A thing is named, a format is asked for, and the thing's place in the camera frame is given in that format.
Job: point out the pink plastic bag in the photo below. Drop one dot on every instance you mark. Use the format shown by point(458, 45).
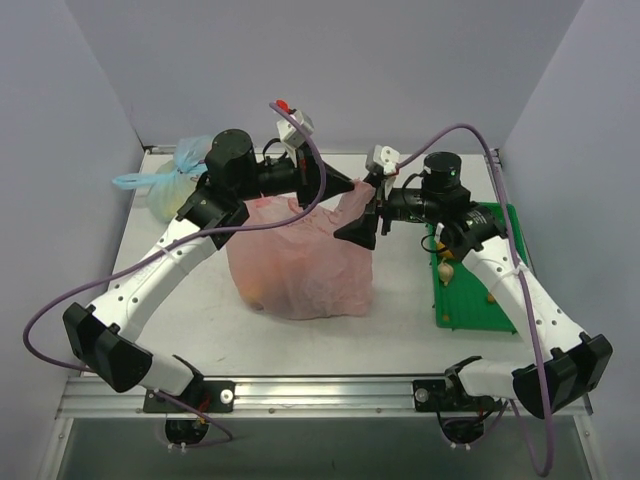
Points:
point(301, 271)

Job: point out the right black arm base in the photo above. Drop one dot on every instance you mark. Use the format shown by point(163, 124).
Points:
point(455, 395)

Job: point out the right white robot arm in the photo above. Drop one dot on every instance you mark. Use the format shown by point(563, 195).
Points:
point(567, 362)

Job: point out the blue tied plastic bag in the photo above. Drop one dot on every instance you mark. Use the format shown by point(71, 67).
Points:
point(173, 182)

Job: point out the fake yellow lemon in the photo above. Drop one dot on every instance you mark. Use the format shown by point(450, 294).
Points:
point(443, 252)

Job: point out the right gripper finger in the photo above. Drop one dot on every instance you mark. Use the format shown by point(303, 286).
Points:
point(361, 231)
point(382, 184)

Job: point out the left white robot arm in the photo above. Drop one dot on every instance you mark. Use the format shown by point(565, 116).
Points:
point(104, 334)

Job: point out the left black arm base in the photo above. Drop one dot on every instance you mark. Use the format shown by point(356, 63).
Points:
point(204, 395)

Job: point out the fake garlic bulb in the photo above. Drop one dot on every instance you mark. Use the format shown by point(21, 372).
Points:
point(445, 272)

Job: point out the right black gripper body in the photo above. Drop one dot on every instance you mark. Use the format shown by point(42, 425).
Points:
point(378, 212)

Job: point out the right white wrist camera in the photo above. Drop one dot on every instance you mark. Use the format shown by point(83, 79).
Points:
point(382, 160)

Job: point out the aluminium front rail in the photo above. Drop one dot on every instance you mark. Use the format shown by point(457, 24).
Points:
point(89, 397)

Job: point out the green plastic tray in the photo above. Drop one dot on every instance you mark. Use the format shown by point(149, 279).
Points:
point(464, 303)

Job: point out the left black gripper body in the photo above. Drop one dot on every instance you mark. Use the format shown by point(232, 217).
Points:
point(307, 176)

